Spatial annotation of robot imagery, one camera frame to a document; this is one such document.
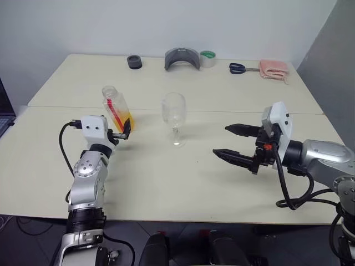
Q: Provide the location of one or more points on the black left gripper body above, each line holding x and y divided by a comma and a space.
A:
113, 136

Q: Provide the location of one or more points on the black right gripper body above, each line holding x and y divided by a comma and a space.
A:
262, 156

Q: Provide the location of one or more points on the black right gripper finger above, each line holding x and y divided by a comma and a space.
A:
242, 130
235, 158

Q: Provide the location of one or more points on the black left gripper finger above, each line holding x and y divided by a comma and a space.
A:
127, 128

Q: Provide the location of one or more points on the plastic bottle with orange liquid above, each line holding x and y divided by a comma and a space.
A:
123, 110

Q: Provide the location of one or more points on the clear wine glass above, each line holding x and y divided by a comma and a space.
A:
173, 110

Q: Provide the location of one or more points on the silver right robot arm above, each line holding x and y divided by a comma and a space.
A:
327, 155

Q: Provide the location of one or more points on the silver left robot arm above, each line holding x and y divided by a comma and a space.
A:
86, 177

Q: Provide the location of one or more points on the black round cylinder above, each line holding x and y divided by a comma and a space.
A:
134, 62

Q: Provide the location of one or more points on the pink folded cloth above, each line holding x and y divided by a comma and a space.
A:
273, 69

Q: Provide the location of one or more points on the tape roll with green core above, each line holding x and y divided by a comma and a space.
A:
208, 60

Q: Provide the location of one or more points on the grey curved plastic visor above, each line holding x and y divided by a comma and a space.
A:
174, 58

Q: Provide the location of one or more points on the dark rounded shape red mark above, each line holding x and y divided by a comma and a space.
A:
155, 250
227, 249

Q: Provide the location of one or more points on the dark laptop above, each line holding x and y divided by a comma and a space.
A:
4, 110

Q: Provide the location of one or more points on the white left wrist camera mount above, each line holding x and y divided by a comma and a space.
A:
94, 130

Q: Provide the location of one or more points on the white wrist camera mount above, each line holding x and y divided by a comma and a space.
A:
94, 130
283, 122

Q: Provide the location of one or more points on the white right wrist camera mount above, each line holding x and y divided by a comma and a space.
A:
283, 122

